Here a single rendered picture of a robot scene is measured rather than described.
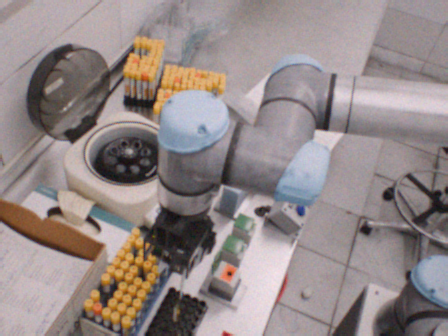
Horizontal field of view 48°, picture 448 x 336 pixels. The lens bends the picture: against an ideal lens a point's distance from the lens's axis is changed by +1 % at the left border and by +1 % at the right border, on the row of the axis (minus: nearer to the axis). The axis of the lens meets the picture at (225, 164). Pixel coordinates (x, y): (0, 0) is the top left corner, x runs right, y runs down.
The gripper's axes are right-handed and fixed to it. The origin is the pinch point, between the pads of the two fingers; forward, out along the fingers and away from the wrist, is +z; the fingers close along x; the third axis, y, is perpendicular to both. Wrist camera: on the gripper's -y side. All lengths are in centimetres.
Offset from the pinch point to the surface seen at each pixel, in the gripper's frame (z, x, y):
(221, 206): 23.2, -3.7, -30.0
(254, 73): 26, -16, -85
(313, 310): 113, 32, -66
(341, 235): 113, 34, -108
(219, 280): 18.9, 4.3, -9.7
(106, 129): 13.9, -35.0, -30.8
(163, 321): 24.0, -2.6, 0.8
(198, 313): 24.7, 2.8, -4.1
